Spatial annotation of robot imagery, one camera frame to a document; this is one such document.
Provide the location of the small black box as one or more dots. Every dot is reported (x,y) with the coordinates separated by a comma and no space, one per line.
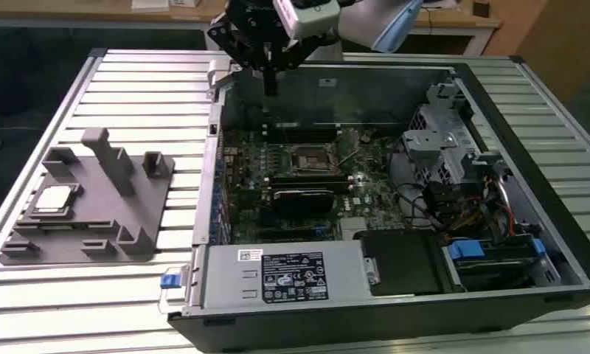
(481,9)

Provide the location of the green motherboard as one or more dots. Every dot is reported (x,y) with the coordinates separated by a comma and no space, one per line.
(378,217)

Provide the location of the silver finned heat sink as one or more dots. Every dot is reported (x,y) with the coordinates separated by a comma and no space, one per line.
(354,228)

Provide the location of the white case label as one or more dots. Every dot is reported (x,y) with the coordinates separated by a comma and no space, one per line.
(328,82)

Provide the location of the black open PC case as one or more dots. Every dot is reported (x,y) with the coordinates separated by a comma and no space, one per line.
(324,328)

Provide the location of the small white box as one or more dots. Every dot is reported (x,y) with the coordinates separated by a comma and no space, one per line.
(184,3)

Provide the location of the long black expansion slot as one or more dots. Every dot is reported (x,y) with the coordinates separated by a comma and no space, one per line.
(309,179)
(309,187)

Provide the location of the black hard disk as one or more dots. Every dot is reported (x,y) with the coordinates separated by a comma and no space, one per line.
(497,269)

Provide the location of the perforated metal drive cage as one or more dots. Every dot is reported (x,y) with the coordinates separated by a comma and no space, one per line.
(433,118)

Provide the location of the small blue carrier tab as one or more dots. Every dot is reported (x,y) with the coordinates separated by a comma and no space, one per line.
(537,247)

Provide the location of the blue plastic latch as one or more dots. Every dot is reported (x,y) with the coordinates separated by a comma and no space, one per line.
(172,281)

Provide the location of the wooden cabinet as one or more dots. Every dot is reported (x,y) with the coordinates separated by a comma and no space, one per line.
(561,44)

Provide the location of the wooden desk white legs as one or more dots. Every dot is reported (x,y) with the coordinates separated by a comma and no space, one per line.
(102,13)

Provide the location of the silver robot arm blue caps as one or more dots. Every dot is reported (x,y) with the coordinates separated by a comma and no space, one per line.
(358,26)

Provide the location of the small blue expansion slot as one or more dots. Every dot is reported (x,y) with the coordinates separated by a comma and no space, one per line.
(321,233)

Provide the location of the black rating label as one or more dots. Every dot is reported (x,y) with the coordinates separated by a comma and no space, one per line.
(292,276)

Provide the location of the black graphics card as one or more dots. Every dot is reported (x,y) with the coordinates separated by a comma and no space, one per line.
(302,203)

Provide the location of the silver power supply unit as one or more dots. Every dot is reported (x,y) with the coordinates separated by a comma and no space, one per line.
(221,276)

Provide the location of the large blue disk carrier tab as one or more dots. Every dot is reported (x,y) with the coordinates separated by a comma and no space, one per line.
(465,250)

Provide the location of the grey plastic parts rack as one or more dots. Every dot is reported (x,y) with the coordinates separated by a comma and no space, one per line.
(128,206)

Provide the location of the RAM slot with white clips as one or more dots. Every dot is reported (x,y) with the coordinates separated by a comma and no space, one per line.
(300,133)
(300,125)

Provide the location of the short black expansion slot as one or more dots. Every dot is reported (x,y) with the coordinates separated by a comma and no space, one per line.
(285,234)

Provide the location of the silver bracket with round hole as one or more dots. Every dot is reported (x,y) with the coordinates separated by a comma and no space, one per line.
(425,142)

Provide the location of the RAM slot with black clips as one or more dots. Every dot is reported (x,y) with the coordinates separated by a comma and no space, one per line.
(300,129)
(300,138)

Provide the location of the white barcode sticker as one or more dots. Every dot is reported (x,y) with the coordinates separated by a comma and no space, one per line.
(249,255)

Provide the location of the round coin battery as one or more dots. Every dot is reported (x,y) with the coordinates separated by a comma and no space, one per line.
(365,137)

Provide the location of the silver square CPU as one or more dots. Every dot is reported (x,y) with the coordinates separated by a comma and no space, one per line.
(53,199)

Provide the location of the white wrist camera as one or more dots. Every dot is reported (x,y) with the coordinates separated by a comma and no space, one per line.
(309,18)

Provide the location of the CPU socket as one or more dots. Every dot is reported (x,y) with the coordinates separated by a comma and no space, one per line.
(310,159)

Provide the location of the black plastic shroud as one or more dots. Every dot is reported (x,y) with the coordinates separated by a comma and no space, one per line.
(398,263)

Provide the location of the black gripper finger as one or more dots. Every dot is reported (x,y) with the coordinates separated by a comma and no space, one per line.
(268,83)
(274,83)

